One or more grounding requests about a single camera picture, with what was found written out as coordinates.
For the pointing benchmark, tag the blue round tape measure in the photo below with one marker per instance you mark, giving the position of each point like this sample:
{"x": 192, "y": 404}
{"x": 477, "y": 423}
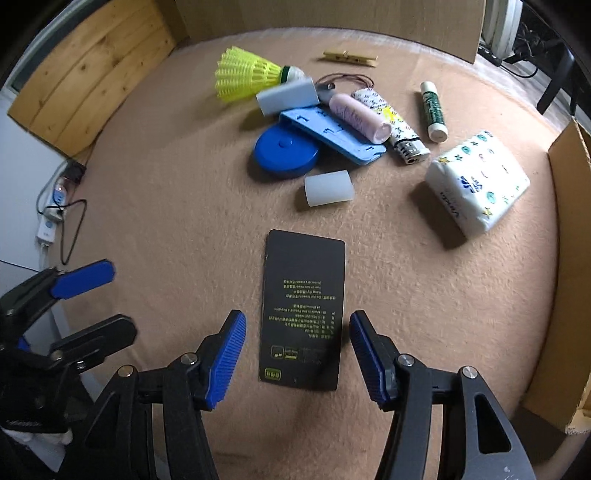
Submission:
{"x": 281, "y": 154}

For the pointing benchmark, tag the white green glue stick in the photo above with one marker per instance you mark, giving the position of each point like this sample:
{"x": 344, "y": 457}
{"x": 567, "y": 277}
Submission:
{"x": 434, "y": 113}

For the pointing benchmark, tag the yellow shuttlecock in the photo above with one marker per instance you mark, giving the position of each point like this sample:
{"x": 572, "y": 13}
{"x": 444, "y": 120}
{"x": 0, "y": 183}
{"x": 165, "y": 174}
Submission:
{"x": 244, "y": 74}

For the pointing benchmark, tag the black card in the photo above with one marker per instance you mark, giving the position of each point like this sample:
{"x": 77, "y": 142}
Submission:
{"x": 300, "y": 300}

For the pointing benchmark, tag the cardboard box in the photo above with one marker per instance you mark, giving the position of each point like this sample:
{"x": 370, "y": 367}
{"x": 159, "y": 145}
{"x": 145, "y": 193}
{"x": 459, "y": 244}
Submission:
{"x": 563, "y": 277}

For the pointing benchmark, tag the pink bottle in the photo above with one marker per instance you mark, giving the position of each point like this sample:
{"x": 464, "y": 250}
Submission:
{"x": 358, "y": 115}

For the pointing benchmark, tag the white power strip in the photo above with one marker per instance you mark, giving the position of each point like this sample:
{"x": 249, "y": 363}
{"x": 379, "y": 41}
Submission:
{"x": 48, "y": 226}

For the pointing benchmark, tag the white charger plug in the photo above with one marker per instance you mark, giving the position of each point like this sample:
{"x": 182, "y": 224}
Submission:
{"x": 286, "y": 96}

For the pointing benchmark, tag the pine wood board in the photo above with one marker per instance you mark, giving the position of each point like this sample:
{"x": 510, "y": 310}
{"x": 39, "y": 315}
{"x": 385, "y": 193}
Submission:
{"x": 92, "y": 78}

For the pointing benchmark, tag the white patterned lighter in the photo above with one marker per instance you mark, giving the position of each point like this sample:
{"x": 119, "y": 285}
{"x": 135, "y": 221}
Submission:
{"x": 397, "y": 124}

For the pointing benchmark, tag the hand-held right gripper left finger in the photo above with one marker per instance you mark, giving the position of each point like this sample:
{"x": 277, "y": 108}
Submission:
{"x": 226, "y": 360}

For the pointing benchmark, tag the white patterned tissue pack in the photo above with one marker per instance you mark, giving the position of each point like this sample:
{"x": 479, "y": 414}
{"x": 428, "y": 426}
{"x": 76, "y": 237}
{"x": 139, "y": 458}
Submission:
{"x": 480, "y": 184}

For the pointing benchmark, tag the blue plastic card holder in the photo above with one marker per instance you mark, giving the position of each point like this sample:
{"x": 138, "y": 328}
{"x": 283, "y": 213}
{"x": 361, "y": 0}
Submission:
{"x": 332, "y": 138}

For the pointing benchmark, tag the translucent white cap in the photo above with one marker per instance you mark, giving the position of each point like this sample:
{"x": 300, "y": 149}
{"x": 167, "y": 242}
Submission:
{"x": 328, "y": 189}

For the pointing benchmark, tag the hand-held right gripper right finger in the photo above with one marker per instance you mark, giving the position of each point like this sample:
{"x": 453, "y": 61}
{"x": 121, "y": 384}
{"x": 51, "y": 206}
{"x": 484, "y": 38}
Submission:
{"x": 369, "y": 360}

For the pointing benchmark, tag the wooden clothespin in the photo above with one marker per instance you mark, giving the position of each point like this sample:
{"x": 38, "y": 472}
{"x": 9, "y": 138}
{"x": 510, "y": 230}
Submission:
{"x": 351, "y": 57}

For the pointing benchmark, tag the white radiator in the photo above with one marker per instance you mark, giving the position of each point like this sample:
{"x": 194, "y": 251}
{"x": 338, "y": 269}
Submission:
{"x": 501, "y": 27}

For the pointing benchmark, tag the black furniture leg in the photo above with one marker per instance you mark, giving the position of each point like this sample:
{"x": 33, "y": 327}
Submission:
{"x": 558, "y": 78}

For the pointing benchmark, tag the cardboard sheet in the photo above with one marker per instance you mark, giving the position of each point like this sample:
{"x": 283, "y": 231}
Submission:
{"x": 323, "y": 18}

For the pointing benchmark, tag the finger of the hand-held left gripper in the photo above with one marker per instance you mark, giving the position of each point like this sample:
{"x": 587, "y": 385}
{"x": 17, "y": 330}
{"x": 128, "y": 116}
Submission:
{"x": 97, "y": 334}
{"x": 83, "y": 277}

